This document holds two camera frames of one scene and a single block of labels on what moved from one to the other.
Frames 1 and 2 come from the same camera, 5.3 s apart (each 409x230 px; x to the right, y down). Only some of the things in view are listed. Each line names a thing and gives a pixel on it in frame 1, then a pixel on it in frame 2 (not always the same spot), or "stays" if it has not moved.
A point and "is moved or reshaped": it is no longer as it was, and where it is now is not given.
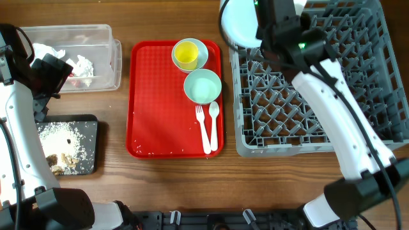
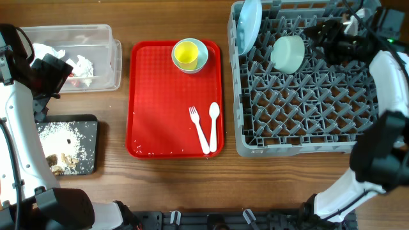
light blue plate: (239, 20) is moved or reshaped
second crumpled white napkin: (83, 69) stays
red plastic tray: (162, 121) stays
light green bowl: (202, 86) is moved or reshaped
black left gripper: (55, 69) stays
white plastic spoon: (214, 110) stays
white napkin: (40, 50) stays
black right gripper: (303, 25) -> (336, 28)
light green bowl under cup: (202, 56) stays
